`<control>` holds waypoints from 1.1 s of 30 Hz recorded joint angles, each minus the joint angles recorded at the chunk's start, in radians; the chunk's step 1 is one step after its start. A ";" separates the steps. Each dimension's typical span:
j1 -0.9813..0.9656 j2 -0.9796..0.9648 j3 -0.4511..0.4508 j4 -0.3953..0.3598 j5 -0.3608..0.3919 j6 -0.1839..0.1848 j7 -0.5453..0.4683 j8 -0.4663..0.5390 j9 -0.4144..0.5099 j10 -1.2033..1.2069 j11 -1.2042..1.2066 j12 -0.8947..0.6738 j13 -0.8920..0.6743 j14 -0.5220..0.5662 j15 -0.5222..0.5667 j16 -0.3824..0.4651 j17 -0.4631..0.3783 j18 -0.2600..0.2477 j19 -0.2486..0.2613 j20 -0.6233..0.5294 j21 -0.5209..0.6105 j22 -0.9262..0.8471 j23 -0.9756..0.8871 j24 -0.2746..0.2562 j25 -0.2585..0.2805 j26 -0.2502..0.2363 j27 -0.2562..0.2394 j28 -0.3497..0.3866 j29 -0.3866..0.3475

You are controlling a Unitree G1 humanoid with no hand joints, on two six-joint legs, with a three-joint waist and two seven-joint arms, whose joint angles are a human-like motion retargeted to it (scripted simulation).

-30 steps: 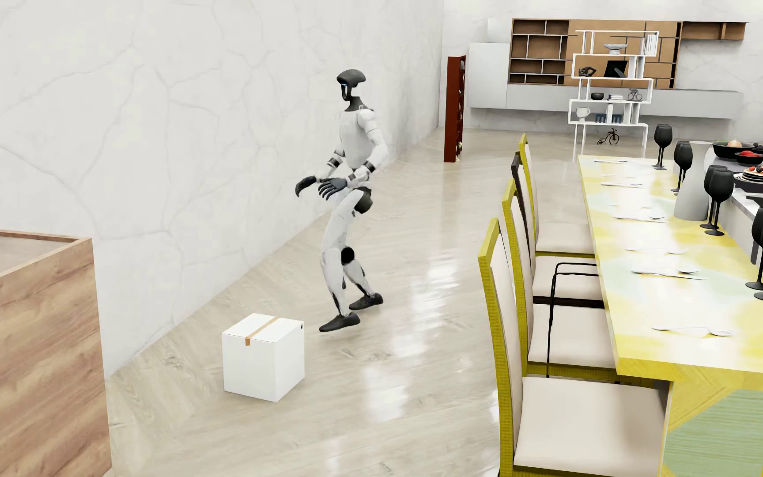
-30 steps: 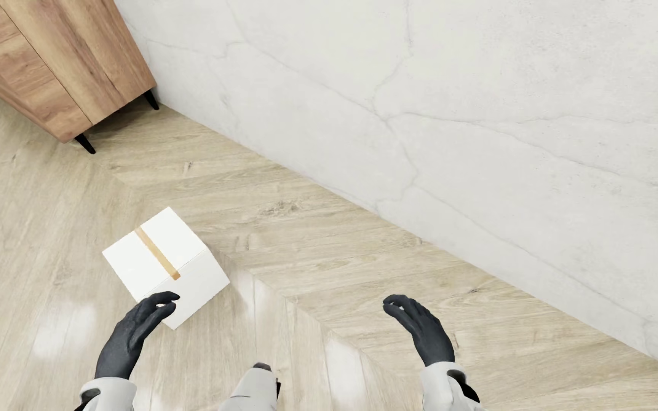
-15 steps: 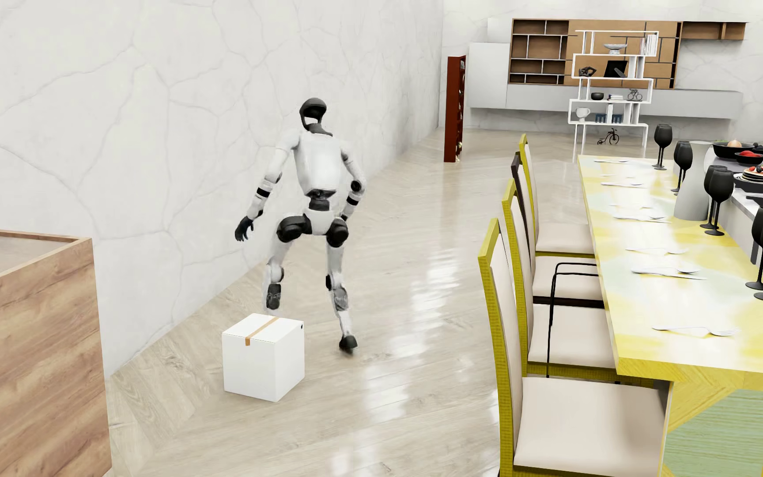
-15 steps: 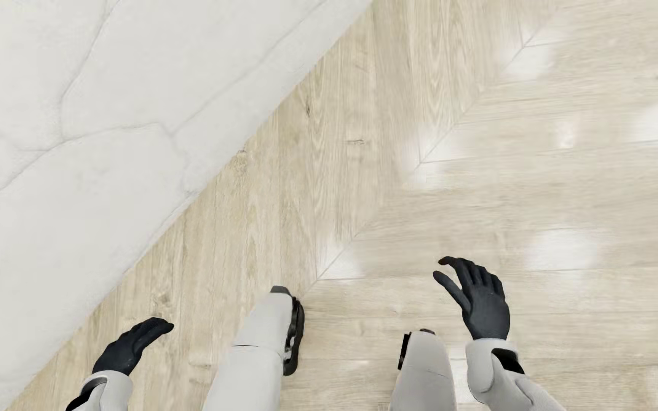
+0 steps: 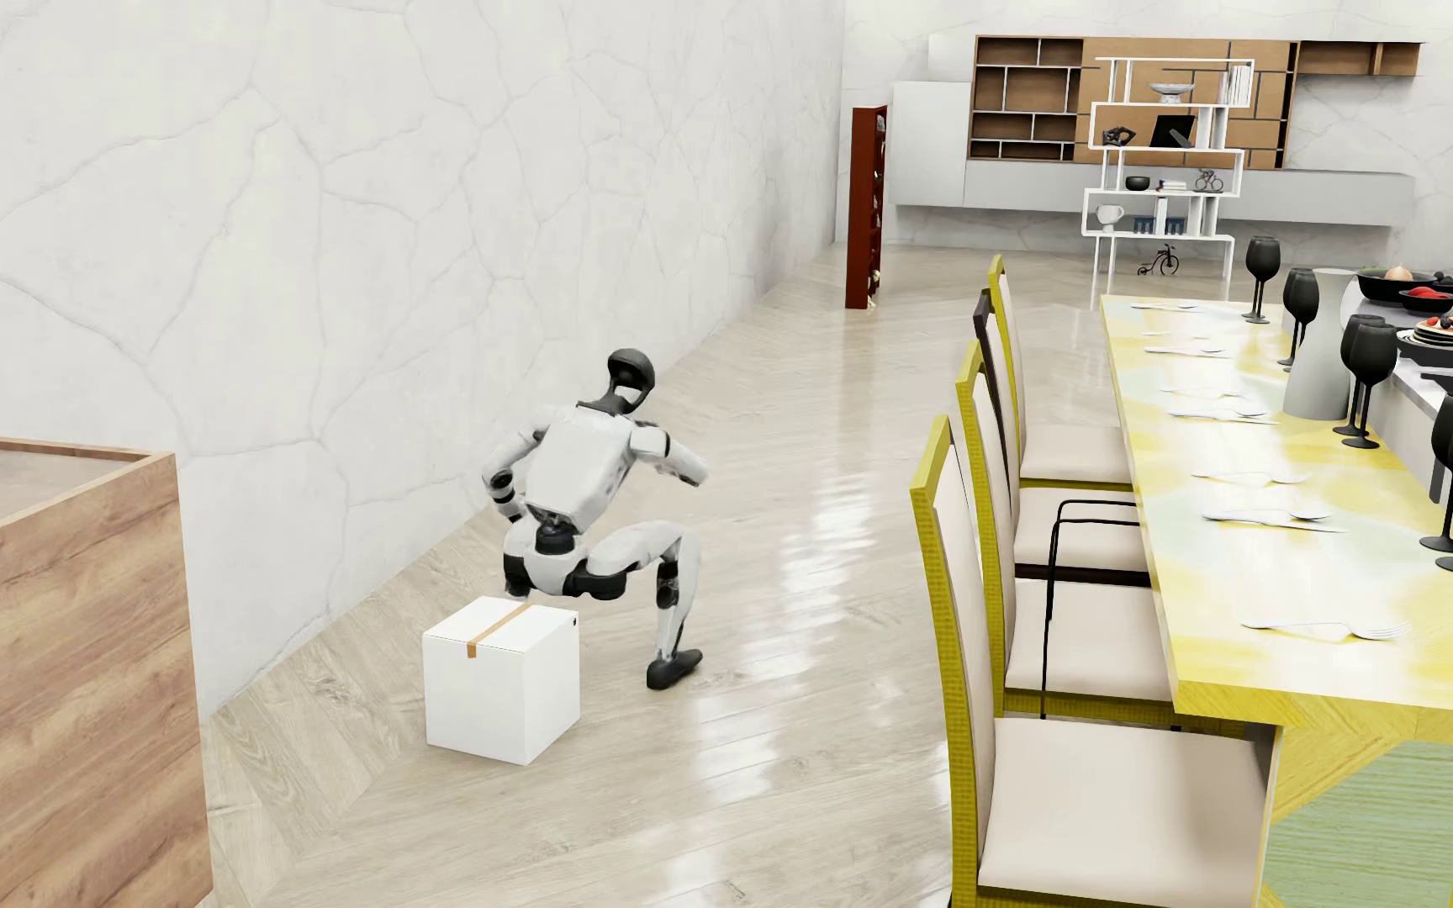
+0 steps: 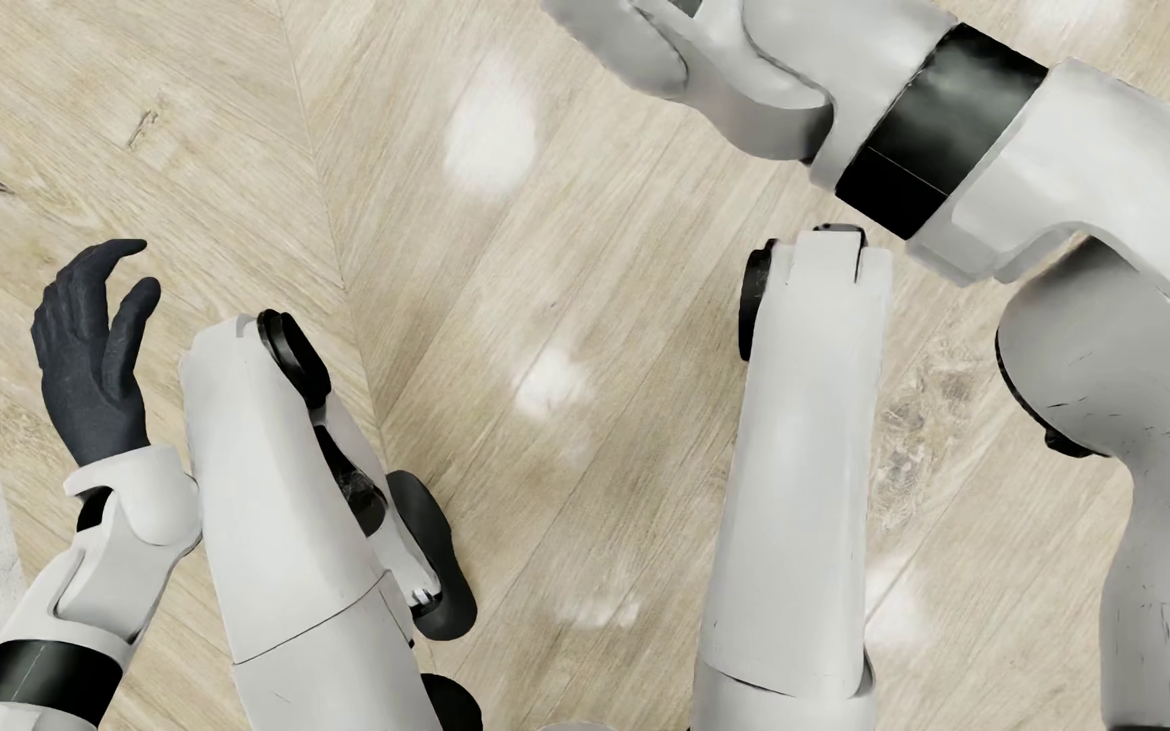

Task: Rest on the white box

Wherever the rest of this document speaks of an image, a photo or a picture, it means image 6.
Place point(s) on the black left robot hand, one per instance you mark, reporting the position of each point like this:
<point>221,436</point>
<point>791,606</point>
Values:
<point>87,376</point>

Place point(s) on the white left robot leg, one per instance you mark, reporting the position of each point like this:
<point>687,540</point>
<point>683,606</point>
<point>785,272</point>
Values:
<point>270,528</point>

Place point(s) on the white robot leg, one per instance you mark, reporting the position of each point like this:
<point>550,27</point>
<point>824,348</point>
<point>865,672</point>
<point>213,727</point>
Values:
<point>798,477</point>
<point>270,528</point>

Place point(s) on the black left robot foot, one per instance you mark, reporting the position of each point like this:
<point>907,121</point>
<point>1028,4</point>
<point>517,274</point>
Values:
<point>438,569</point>

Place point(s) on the white right robot leg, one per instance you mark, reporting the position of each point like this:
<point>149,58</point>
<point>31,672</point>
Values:
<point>798,477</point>

